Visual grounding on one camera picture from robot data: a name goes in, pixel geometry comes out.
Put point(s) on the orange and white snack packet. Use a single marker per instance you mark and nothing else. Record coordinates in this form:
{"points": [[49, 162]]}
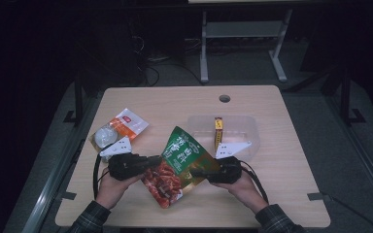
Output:
{"points": [[126, 124]]}

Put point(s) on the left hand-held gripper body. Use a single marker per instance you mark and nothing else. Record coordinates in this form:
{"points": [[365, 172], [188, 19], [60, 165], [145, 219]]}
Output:
{"points": [[124, 166]]}

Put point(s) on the white metal stand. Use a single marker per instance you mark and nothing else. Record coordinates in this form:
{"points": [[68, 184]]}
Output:
{"points": [[239, 29]]}

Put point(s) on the clear plastic container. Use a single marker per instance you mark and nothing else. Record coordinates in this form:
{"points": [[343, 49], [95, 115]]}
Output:
{"points": [[239, 129]]}

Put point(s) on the person's right hand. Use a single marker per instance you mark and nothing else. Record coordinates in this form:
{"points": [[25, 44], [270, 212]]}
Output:
{"points": [[244, 191]]}

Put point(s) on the person's left hand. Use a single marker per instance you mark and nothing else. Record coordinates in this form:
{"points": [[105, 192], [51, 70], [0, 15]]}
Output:
{"points": [[111, 191]]}

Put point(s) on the black metal stand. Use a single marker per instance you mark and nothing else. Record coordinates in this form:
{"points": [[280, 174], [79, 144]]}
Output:
{"points": [[345, 97], [78, 97]]}

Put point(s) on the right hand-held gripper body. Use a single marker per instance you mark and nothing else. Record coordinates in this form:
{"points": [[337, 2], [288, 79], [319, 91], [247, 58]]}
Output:
{"points": [[226, 171]]}

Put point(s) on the slim yellow box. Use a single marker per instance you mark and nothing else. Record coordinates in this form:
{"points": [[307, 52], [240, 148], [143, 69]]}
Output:
{"points": [[218, 132]]}

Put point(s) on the green and red food packet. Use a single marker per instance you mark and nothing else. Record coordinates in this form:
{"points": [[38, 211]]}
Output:
{"points": [[178, 161]]}

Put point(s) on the grey tape strip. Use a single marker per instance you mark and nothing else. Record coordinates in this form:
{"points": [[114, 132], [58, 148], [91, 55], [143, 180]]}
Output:
{"points": [[66, 195]]}

